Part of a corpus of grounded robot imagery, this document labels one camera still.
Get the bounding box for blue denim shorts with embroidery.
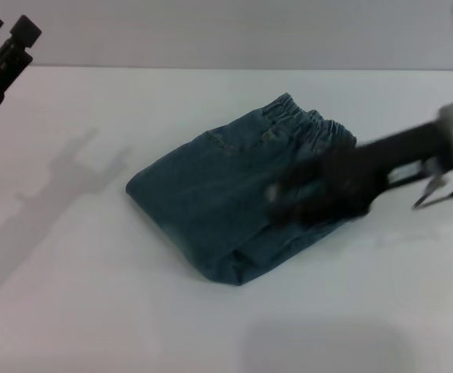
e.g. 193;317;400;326
125;92;371;287

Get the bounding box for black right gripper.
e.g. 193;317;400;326
264;122;451;234

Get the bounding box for silver cable connector plug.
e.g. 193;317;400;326
411;165;453;211

